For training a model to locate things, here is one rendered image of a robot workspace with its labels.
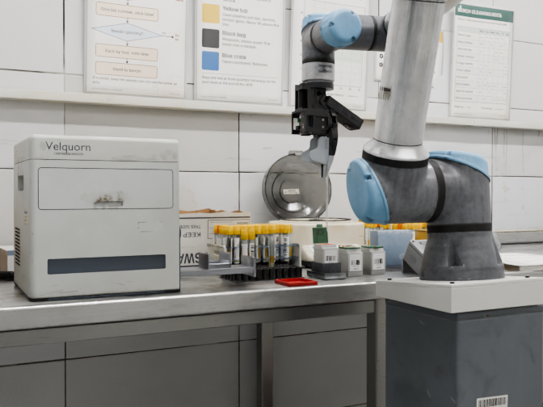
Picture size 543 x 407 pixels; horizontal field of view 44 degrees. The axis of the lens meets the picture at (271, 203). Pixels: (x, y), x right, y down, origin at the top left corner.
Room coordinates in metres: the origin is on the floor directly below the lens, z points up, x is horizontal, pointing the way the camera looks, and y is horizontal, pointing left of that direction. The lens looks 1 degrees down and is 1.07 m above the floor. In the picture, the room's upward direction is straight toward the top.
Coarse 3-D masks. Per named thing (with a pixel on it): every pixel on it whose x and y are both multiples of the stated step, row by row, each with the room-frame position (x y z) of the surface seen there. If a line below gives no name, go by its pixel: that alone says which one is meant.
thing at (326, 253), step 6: (318, 246) 1.55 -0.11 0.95; (324, 246) 1.54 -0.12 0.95; (330, 246) 1.54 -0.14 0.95; (336, 246) 1.55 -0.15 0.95; (318, 252) 1.55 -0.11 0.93; (324, 252) 1.53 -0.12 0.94; (330, 252) 1.54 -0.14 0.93; (336, 252) 1.54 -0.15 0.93; (318, 258) 1.55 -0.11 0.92; (324, 258) 1.53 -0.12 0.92; (330, 258) 1.54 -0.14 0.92; (336, 258) 1.54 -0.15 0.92
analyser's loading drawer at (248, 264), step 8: (200, 256) 1.41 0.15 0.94; (208, 256) 1.37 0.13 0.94; (224, 256) 1.41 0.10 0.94; (248, 256) 1.44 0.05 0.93; (200, 264) 1.41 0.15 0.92; (208, 264) 1.37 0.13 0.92; (216, 264) 1.37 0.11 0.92; (224, 264) 1.38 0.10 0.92; (240, 264) 1.46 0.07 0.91; (248, 264) 1.43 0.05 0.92; (184, 272) 1.34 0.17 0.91; (192, 272) 1.35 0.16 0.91; (200, 272) 1.35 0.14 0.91; (208, 272) 1.36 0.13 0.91; (216, 272) 1.37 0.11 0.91; (224, 272) 1.38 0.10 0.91; (232, 272) 1.39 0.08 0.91; (240, 272) 1.40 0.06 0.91; (248, 272) 1.41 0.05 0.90
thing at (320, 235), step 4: (316, 224) 1.58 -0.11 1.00; (320, 224) 1.59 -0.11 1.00; (312, 228) 1.58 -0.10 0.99; (316, 228) 1.58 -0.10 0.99; (320, 228) 1.58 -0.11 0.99; (324, 228) 1.59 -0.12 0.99; (316, 232) 1.58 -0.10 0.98; (320, 232) 1.58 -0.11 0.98; (324, 232) 1.59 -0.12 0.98; (316, 236) 1.58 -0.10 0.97; (320, 236) 1.58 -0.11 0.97; (324, 236) 1.59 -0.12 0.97; (316, 240) 1.58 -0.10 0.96; (320, 240) 1.58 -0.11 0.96; (324, 240) 1.58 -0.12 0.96
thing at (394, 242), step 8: (376, 232) 1.69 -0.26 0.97; (384, 232) 1.69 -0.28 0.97; (392, 232) 1.70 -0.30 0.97; (400, 232) 1.71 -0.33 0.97; (408, 232) 1.72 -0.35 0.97; (376, 240) 1.69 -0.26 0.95; (384, 240) 1.69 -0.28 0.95; (392, 240) 1.70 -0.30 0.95; (400, 240) 1.71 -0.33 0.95; (408, 240) 1.72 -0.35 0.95; (384, 248) 1.69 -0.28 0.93; (392, 248) 1.70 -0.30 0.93; (400, 248) 1.71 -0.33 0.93; (392, 256) 1.70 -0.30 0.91; (400, 256) 1.71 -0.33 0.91; (392, 264) 1.70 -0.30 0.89; (400, 264) 1.71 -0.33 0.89
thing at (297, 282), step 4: (276, 280) 1.45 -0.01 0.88; (280, 280) 1.44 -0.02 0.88; (284, 280) 1.47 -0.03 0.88; (288, 280) 1.47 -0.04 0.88; (292, 280) 1.47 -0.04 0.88; (296, 280) 1.48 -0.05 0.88; (300, 280) 1.48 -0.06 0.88; (304, 280) 1.47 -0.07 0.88; (308, 280) 1.46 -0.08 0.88; (312, 280) 1.44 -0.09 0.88; (280, 284) 1.43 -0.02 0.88; (284, 284) 1.42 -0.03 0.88; (288, 284) 1.40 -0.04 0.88; (292, 284) 1.40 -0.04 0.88; (296, 284) 1.41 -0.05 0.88; (300, 284) 1.41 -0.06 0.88; (304, 284) 1.41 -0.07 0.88; (308, 284) 1.42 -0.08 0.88; (312, 284) 1.42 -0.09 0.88; (316, 284) 1.43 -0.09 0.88
